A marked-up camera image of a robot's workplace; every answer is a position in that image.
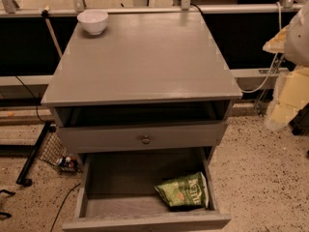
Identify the white ceramic bowl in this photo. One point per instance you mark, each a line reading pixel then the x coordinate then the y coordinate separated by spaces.
pixel 93 21

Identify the green jalapeno chip bag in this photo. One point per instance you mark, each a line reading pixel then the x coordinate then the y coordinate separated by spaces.
pixel 187 191

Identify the open grey middle drawer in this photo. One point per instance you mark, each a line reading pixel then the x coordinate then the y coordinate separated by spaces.
pixel 118 193

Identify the closed grey top drawer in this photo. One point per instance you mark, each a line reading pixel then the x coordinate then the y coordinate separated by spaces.
pixel 120 138

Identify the wire mesh basket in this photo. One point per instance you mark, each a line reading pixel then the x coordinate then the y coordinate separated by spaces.
pixel 53 149

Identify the grey wooden drawer cabinet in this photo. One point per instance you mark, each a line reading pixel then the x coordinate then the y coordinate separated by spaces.
pixel 144 69

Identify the aluminium frame rail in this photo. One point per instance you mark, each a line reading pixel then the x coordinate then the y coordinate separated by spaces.
pixel 154 8

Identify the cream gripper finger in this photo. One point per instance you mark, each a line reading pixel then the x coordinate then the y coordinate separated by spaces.
pixel 290 95
pixel 277 43

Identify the wooden stick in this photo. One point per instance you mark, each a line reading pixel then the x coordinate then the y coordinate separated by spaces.
pixel 45 15

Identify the round brass drawer knob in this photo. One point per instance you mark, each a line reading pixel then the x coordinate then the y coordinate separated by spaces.
pixel 146 140

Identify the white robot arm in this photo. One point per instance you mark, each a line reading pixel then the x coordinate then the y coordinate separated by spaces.
pixel 297 38

